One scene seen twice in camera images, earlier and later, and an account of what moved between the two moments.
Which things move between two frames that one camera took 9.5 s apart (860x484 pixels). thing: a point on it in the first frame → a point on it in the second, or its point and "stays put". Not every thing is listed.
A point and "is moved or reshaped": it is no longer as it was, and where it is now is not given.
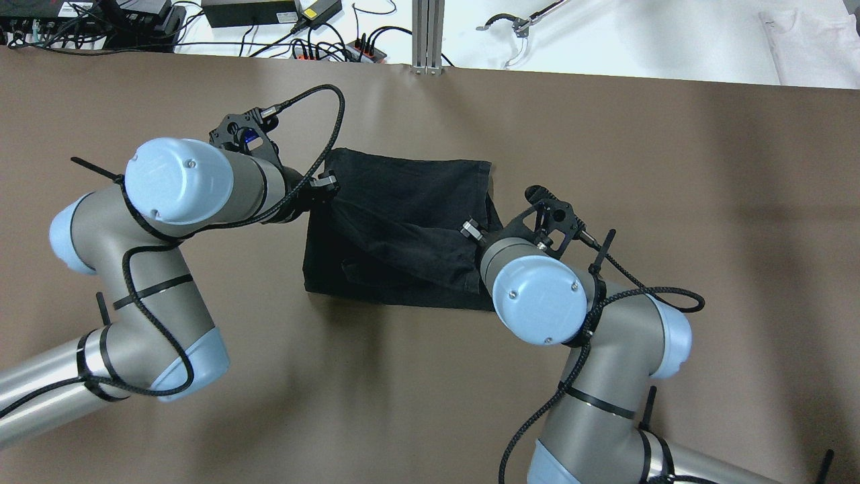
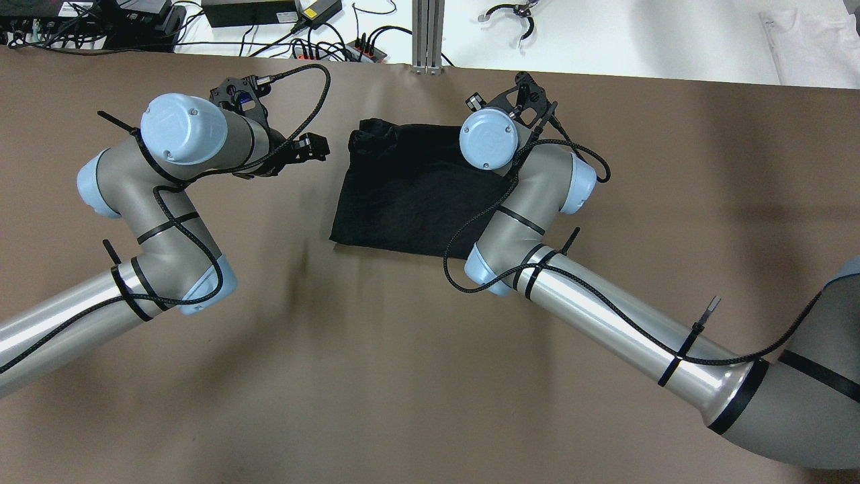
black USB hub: (360, 52) stays put
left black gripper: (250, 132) → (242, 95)
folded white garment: (816, 44) stays put
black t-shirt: (392, 230) is moved or reshaped
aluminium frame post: (428, 21) stays put
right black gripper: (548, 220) → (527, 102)
